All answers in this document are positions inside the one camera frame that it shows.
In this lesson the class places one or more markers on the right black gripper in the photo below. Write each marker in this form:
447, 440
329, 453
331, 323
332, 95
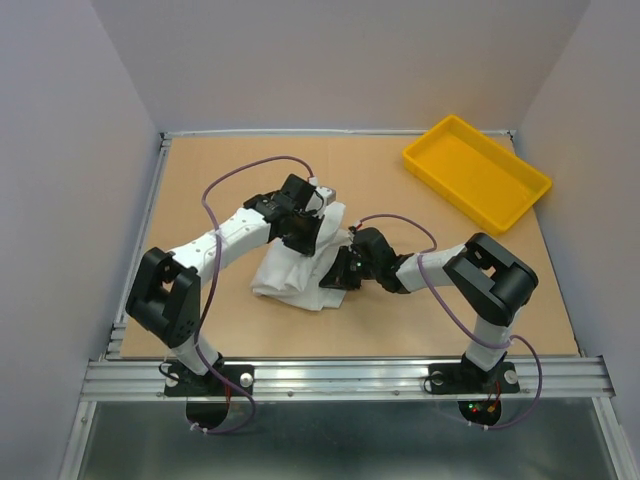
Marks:
338, 275

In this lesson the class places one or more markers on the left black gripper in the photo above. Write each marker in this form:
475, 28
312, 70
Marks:
307, 246

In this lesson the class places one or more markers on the white long sleeve shirt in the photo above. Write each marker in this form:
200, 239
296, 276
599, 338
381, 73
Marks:
294, 279

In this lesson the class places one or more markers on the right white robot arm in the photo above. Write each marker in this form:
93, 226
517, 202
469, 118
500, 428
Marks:
493, 281

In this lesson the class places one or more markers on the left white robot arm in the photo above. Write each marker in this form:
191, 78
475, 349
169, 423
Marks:
165, 297

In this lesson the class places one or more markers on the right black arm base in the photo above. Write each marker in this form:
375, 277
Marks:
456, 378

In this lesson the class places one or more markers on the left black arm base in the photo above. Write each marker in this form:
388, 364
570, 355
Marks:
181, 382

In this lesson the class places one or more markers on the yellow plastic bin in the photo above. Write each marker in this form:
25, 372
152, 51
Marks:
482, 179

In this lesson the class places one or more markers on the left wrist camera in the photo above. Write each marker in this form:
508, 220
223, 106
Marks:
321, 197

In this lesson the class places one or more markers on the aluminium mounting rail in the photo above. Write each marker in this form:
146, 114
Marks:
339, 379

